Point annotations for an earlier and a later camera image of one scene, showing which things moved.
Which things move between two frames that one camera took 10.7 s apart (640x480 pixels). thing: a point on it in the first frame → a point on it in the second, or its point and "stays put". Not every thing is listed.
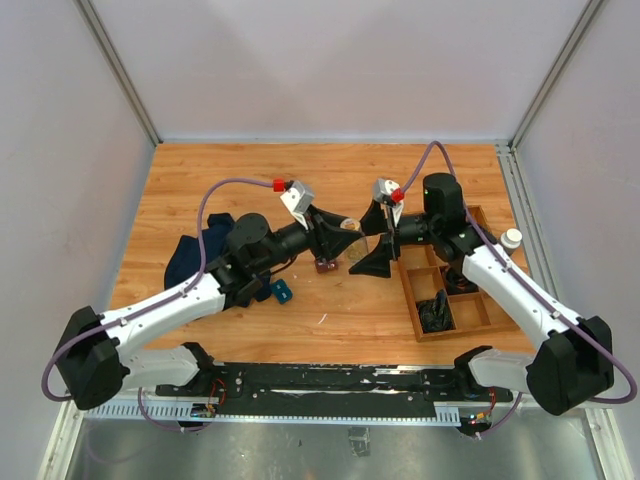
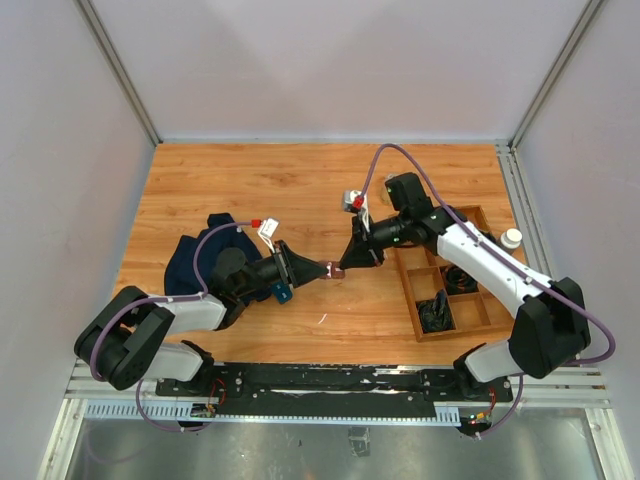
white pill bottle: [511, 239] stays put
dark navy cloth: [185, 260] stays put
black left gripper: [328, 242] → [297, 270]
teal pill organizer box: [282, 291] stays put
